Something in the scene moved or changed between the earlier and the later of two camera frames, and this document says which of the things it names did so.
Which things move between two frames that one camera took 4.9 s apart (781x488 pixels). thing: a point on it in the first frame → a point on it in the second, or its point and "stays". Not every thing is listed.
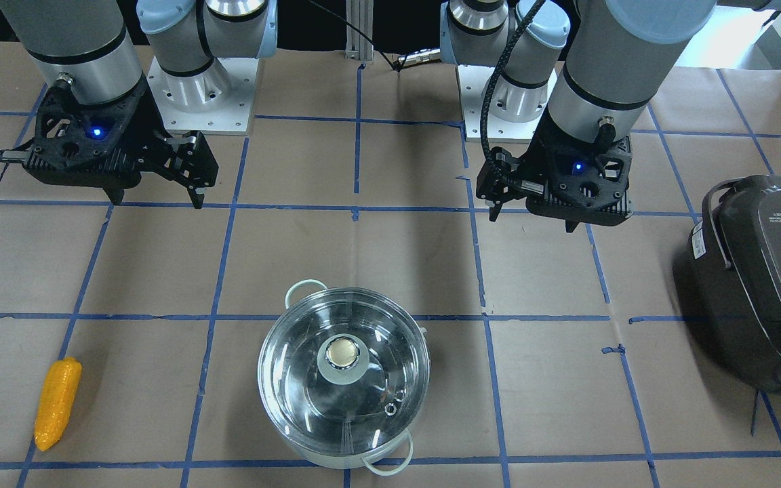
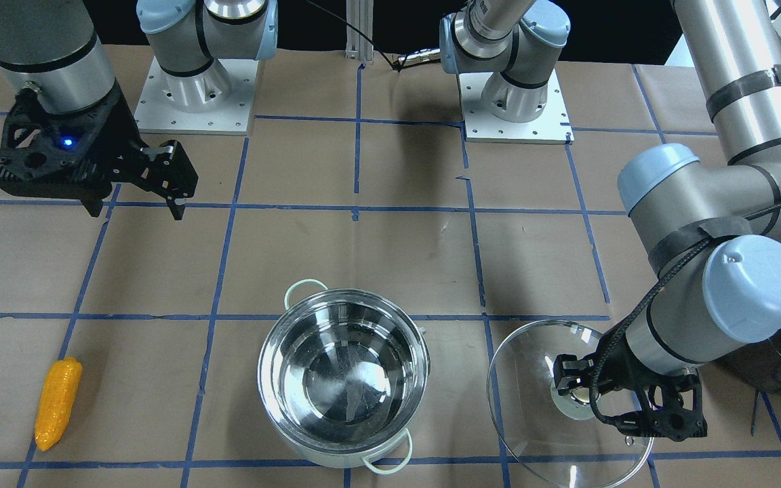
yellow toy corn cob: x=56 y=398 stays
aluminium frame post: x=360 y=15 stays
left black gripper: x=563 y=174 → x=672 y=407
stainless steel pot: x=342 y=371 stays
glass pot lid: x=344 y=372 → x=552 y=440
